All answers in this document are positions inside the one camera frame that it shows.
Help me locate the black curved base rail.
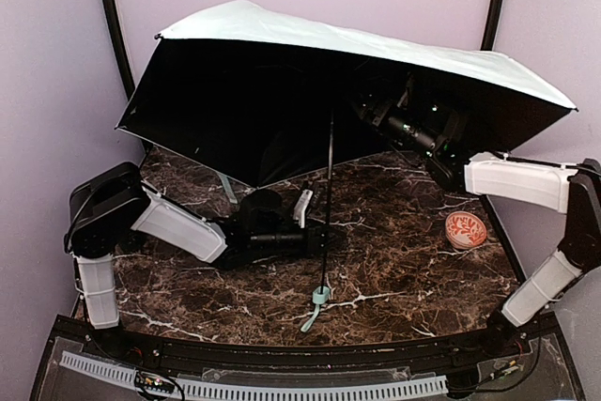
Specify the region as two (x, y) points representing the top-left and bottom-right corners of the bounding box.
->
(43, 314), (568, 384)

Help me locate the white slotted cable duct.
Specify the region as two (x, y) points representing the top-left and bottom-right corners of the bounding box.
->
(58, 351), (448, 400)

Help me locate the red white patterned bowl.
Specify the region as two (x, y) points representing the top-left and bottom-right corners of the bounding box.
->
(445, 211), (487, 250)

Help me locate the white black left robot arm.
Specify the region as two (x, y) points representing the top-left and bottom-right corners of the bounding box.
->
(63, 162), (330, 330)

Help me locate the mint green folding umbrella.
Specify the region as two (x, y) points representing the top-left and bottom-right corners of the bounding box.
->
(114, 0), (578, 333)

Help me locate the left black corner post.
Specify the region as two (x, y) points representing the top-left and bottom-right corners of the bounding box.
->
(93, 0), (147, 158)

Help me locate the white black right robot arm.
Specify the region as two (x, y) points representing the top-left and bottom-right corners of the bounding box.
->
(351, 87), (600, 332)

